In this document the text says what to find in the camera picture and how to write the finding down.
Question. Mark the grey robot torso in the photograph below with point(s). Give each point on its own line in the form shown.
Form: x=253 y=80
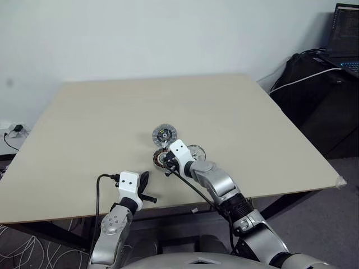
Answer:
x=196 y=260

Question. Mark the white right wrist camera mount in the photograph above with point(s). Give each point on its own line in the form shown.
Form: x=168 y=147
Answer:
x=181 y=152

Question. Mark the black power adapter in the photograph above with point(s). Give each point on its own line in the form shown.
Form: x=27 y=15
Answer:
x=18 y=128

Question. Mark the white power strip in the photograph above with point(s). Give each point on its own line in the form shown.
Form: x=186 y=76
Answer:
x=11 y=129

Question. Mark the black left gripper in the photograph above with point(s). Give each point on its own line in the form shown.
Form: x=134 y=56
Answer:
x=142 y=193

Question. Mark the clear tape on table corner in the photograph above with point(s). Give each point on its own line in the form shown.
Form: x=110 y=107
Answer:
x=340 y=182

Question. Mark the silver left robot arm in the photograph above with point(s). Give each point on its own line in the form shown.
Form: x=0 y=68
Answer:
x=112 y=224

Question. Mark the motor housing with copper windings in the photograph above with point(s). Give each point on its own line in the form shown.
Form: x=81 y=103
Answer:
x=158 y=158

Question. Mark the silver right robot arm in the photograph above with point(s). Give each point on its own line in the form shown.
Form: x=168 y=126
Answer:
x=221 y=185

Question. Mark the silver round motor lid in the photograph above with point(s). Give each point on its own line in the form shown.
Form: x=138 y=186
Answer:
x=197 y=152

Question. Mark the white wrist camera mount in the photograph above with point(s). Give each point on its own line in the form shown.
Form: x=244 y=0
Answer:
x=128 y=185
x=181 y=152

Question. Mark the black laptop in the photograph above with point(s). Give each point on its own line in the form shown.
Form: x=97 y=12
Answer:
x=346 y=33

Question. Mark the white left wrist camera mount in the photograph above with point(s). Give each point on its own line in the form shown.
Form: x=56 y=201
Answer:
x=128 y=185

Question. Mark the spoked rotor disc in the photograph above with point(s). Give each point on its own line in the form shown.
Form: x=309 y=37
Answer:
x=164 y=135

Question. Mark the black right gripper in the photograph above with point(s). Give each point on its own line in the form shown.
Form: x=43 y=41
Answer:
x=170 y=161

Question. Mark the black bag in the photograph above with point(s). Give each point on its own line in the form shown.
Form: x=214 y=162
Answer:
x=314 y=106

